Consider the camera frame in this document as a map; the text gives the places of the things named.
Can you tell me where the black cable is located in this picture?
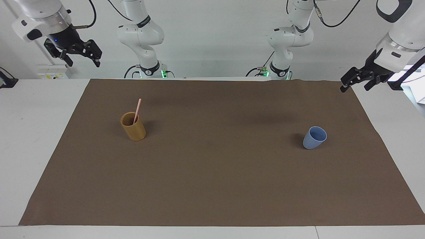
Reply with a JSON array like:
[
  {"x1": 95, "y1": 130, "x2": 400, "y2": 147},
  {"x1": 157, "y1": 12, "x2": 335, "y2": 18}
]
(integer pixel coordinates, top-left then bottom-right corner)
[
  {"x1": 124, "y1": 64, "x2": 142, "y2": 79},
  {"x1": 245, "y1": 51, "x2": 277, "y2": 78},
  {"x1": 72, "y1": 0, "x2": 97, "y2": 30},
  {"x1": 108, "y1": 0, "x2": 134, "y2": 22},
  {"x1": 313, "y1": 0, "x2": 361, "y2": 28},
  {"x1": 386, "y1": 55, "x2": 425, "y2": 91}
]

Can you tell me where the pink chopstick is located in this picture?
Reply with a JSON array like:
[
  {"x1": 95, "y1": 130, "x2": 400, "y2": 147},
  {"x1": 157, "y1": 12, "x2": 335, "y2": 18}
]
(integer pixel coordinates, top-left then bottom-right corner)
[{"x1": 133, "y1": 98, "x2": 142, "y2": 125}]

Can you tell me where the brown bamboo cup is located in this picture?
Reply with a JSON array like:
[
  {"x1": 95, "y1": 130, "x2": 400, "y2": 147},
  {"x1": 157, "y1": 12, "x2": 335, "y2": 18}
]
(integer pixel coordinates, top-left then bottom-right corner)
[{"x1": 120, "y1": 112, "x2": 146, "y2": 142}]

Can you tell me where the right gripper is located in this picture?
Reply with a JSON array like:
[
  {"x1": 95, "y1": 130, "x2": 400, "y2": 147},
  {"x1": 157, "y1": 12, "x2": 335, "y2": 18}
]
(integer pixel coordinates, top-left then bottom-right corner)
[{"x1": 44, "y1": 25, "x2": 103, "y2": 68}]

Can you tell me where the blue cup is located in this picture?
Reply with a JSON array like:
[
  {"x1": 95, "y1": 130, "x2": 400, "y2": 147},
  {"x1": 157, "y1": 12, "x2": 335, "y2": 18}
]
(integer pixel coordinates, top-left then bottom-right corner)
[{"x1": 302, "y1": 126, "x2": 328, "y2": 150}]

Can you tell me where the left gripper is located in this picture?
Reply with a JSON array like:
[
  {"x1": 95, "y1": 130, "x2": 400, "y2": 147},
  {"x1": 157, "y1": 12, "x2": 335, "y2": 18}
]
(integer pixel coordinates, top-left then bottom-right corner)
[{"x1": 340, "y1": 49, "x2": 394, "y2": 93}]

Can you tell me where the white power socket box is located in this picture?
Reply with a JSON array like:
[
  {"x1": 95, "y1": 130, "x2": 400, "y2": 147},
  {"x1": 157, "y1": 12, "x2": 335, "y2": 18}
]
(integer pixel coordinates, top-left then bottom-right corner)
[{"x1": 36, "y1": 64, "x2": 69, "y2": 79}]

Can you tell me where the black stand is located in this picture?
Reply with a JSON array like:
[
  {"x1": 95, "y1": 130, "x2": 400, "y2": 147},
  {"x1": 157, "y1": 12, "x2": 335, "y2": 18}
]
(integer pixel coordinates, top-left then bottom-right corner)
[{"x1": 0, "y1": 66, "x2": 19, "y2": 89}]

